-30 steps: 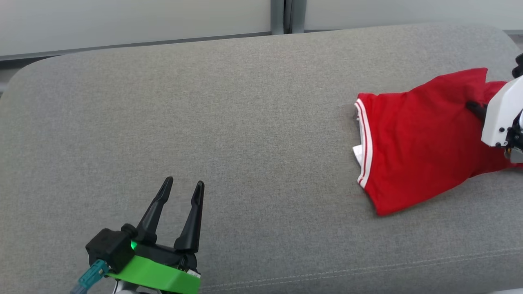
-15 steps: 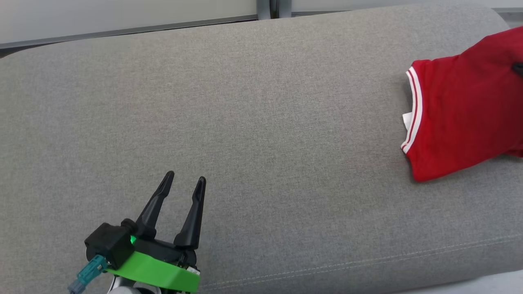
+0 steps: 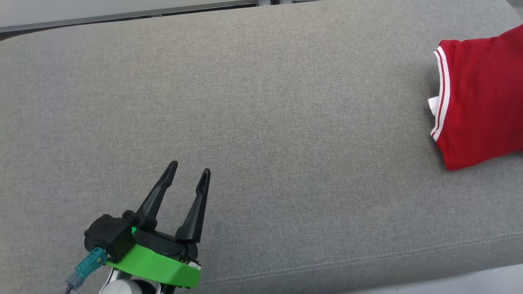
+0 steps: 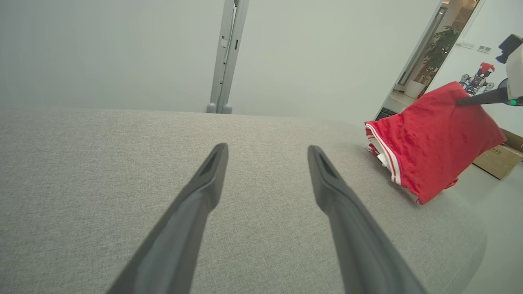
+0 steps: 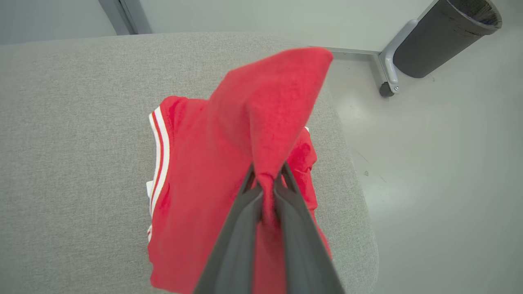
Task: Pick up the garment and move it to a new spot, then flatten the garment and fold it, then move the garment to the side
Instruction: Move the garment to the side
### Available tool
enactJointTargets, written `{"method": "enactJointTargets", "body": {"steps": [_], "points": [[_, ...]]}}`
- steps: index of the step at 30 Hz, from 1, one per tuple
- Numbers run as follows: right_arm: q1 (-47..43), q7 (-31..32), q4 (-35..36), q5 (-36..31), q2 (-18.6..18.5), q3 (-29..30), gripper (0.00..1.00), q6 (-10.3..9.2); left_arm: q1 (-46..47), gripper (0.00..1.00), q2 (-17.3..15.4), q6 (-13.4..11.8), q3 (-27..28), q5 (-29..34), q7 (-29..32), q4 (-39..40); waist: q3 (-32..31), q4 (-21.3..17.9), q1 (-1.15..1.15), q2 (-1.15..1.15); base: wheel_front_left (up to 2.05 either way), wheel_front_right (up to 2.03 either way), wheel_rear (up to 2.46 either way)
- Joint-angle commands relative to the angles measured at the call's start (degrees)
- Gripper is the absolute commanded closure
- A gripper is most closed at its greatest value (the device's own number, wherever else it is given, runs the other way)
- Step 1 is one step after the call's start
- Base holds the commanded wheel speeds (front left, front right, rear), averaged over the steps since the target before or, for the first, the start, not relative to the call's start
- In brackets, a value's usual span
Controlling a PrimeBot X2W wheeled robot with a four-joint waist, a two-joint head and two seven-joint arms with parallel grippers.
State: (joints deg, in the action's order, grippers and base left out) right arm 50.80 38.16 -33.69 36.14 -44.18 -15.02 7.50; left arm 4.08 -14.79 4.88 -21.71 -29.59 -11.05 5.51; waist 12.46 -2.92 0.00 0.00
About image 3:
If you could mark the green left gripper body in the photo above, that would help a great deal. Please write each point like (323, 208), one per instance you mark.
(159, 265)

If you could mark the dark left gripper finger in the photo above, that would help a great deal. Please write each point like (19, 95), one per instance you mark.
(151, 208)
(195, 220)

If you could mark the red white basketball jersey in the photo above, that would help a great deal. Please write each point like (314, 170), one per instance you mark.
(482, 102)

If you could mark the grey fabric sofa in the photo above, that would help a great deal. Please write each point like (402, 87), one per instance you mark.
(245, 102)

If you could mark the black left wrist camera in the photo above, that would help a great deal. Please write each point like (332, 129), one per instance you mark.
(108, 237)

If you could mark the teal left camera plug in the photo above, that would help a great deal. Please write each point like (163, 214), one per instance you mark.
(88, 267)

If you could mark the grey partition post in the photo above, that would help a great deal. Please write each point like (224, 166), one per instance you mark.
(273, 2)

